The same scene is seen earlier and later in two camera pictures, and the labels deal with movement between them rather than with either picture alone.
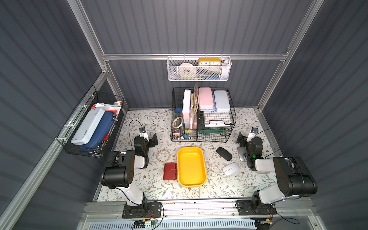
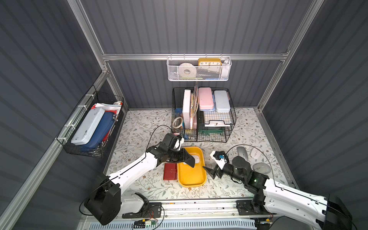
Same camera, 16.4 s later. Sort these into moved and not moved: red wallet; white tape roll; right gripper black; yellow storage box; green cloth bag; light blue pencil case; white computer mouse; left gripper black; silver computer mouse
Moved: white computer mouse; left gripper black; right gripper black
Not moved: red wallet; yellow storage box; silver computer mouse; green cloth bag; white tape roll; light blue pencil case
